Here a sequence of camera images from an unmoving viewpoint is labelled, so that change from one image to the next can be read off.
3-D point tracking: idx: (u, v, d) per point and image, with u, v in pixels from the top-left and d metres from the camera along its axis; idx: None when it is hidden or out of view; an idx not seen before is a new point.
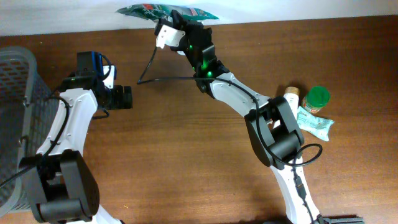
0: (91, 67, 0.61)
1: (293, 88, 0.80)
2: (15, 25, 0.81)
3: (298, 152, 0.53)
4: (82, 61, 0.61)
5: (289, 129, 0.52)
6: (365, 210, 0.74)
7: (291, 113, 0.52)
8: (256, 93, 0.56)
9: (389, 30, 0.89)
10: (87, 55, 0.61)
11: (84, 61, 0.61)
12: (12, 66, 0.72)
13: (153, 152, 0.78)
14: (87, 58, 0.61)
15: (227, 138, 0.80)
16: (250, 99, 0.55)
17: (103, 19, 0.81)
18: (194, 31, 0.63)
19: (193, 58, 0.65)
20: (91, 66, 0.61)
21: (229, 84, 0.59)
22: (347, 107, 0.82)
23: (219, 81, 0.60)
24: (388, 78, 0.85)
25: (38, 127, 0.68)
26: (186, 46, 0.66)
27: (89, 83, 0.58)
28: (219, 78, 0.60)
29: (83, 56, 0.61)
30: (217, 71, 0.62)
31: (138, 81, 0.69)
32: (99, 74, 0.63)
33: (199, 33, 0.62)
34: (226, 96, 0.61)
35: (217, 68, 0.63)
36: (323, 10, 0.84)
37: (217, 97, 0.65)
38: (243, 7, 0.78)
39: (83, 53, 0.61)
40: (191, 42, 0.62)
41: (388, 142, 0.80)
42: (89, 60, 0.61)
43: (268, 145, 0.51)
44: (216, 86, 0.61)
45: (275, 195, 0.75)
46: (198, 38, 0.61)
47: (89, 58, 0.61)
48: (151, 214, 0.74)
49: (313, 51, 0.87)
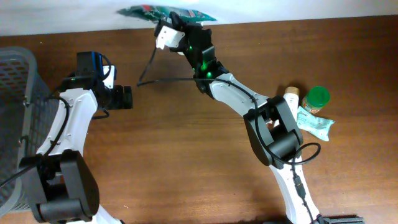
0: (91, 67, 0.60)
1: (294, 88, 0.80)
2: (16, 25, 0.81)
3: (298, 152, 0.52)
4: (82, 61, 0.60)
5: (288, 129, 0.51)
6: (365, 209, 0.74)
7: (290, 112, 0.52)
8: (256, 93, 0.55)
9: (388, 30, 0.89)
10: (87, 56, 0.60)
11: (84, 61, 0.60)
12: (12, 66, 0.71)
13: (153, 153, 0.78)
14: (87, 58, 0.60)
15: (227, 138, 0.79)
16: (250, 99, 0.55)
17: (104, 19, 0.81)
18: (193, 32, 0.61)
19: (193, 58, 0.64)
20: (91, 67, 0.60)
21: (229, 84, 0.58)
22: (347, 107, 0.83)
23: (218, 81, 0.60)
24: (388, 80, 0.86)
25: (38, 127, 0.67)
26: (186, 47, 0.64)
27: (89, 83, 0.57)
28: (219, 78, 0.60)
29: (83, 55, 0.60)
30: (217, 71, 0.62)
31: (137, 84, 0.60)
32: (99, 74, 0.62)
33: (198, 33, 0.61)
34: (226, 97, 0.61)
35: (216, 68, 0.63)
36: (323, 11, 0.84)
37: (217, 98, 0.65)
38: (244, 7, 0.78)
39: (83, 53, 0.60)
40: (191, 43, 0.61)
41: (388, 142, 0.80)
42: (89, 60, 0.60)
43: (268, 144, 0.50)
44: (216, 86, 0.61)
45: (276, 195, 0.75)
46: (198, 37, 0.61)
47: (89, 58, 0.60)
48: (151, 214, 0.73)
49: (312, 52, 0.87)
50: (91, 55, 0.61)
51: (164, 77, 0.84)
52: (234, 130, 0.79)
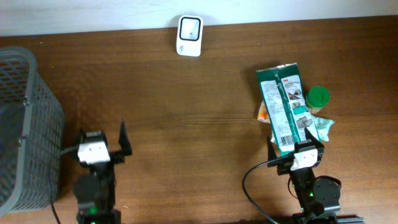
0: (97, 190, 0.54)
1: (298, 163, 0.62)
2: (16, 24, 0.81)
3: (334, 214, 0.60)
4: (92, 185, 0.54)
5: (333, 215, 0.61)
6: (365, 210, 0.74)
7: (331, 201, 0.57)
8: (332, 211, 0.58)
9: (388, 30, 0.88)
10: (92, 182, 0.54)
11: (90, 183, 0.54)
12: (12, 66, 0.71)
13: (153, 153, 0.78)
14: (87, 179, 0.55)
15: (227, 137, 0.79)
16: (335, 203, 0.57)
17: (104, 18, 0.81)
18: (301, 178, 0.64)
19: (304, 172, 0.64)
20: (100, 186, 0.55)
21: (295, 167, 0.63)
22: (347, 107, 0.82)
23: (298, 166, 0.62)
24: (384, 80, 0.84)
25: (56, 152, 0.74)
26: (306, 180, 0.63)
27: (110, 214, 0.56)
28: (293, 168, 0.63)
29: (87, 180, 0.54)
30: (300, 171, 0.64)
31: (297, 163, 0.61)
32: (110, 172, 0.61)
33: (301, 195, 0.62)
34: (323, 193, 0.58)
35: (293, 172, 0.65)
36: (323, 12, 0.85)
37: (297, 167, 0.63)
38: (242, 7, 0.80)
39: (87, 177, 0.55)
40: (303, 182, 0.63)
41: (388, 141, 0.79)
42: (96, 190, 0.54)
43: (331, 213, 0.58)
44: (295, 167, 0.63)
45: (275, 195, 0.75)
46: (304, 178, 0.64)
47: (95, 188, 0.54)
48: (150, 214, 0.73)
49: (314, 51, 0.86)
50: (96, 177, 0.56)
51: (165, 77, 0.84)
52: (233, 130, 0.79)
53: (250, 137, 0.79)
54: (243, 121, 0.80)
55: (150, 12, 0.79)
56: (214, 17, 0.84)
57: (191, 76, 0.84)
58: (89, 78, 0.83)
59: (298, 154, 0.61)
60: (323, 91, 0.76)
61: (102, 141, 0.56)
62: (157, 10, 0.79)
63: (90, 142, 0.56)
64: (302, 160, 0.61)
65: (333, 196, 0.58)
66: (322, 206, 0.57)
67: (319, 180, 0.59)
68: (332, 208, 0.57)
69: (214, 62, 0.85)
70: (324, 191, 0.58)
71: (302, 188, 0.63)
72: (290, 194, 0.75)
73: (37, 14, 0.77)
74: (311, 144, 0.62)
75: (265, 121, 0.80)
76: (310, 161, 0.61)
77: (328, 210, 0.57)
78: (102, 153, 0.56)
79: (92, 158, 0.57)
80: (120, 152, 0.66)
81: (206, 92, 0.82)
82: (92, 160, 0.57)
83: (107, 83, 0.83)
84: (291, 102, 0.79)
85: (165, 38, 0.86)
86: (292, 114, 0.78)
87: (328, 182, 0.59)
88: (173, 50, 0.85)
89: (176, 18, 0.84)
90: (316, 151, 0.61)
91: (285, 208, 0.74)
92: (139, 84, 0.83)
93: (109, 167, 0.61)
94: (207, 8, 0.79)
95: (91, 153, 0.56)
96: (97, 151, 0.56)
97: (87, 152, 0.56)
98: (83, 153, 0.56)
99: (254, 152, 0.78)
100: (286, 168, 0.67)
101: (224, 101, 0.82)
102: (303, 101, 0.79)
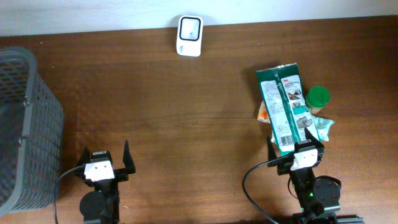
0: (102, 207, 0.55)
1: (298, 163, 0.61)
2: (17, 25, 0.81)
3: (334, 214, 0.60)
4: (97, 201, 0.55)
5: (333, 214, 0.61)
6: (365, 210, 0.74)
7: (330, 201, 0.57)
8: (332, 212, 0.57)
9: (388, 30, 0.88)
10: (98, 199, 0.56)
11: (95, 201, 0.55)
12: (13, 66, 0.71)
13: (153, 153, 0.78)
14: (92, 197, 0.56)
15: (227, 137, 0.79)
16: (335, 203, 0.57)
17: (104, 19, 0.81)
18: (301, 178, 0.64)
19: (305, 173, 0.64)
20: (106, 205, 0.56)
21: (296, 167, 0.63)
22: (347, 107, 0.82)
23: (299, 166, 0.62)
24: (383, 81, 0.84)
25: (56, 152, 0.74)
26: (306, 180, 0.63)
27: None
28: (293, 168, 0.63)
29: (92, 197, 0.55)
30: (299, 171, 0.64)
31: (297, 163, 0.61)
32: (115, 189, 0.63)
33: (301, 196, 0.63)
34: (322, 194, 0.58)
35: (293, 172, 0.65)
36: (323, 12, 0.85)
37: (297, 167, 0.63)
38: (242, 8, 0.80)
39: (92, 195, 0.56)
40: (303, 183, 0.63)
41: (388, 141, 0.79)
42: (102, 208, 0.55)
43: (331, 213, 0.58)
44: (295, 167, 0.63)
45: (276, 195, 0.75)
46: (305, 178, 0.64)
47: (102, 206, 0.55)
48: (150, 214, 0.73)
49: (314, 51, 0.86)
50: (103, 195, 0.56)
51: (165, 77, 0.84)
52: (233, 130, 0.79)
53: (250, 137, 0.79)
54: (243, 120, 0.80)
55: (150, 12, 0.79)
56: (214, 17, 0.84)
57: (191, 76, 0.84)
58: (89, 78, 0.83)
59: (297, 154, 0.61)
60: (324, 91, 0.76)
61: (106, 160, 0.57)
62: (157, 10, 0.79)
63: (96, 160, 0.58)
64: (301, 160, 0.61)
65: (333, 196, 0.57)
66: (322, 206, 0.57)
67: (319, 180, 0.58)
68: (332, 208, 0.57)
69: (214, 62, 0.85)
70: (323, 191, 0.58)
71: (302, 188, 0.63)
72: (290, 194, 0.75)
73: (37, 14, 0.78)
74: (311, 144, 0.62)
75: (265, 121, 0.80)
76: (309, 161, 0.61)
77: (328, 210, 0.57)
78: (107, 171, 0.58)
79: (97, 176, 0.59)
80: (124, 170, 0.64)
81: (206, 93, 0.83)
82: (99, 177, 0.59)
83: (107, 83, 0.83)
84: (291, 102, 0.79)
85: (165, 38, 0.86)
86: (292, 115, 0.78)
87: (327, 182, 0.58)
88: (173, 50, 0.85)
89: (176, 18, 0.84)
90: (316, 151, 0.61)
91: (285, 208, 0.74)
92: (139, 84, 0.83)
93: (113, 184, 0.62)
94: (208, 9, 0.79)
95: (97, 171, 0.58)
96: (102, 170, 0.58)
97: (92, 170, 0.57)
98: (89, 172, 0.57)
99: (254, 151, 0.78)
100: (286, 168, 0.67)
101: (224, 101, 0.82)
102: (303, 101, 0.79)
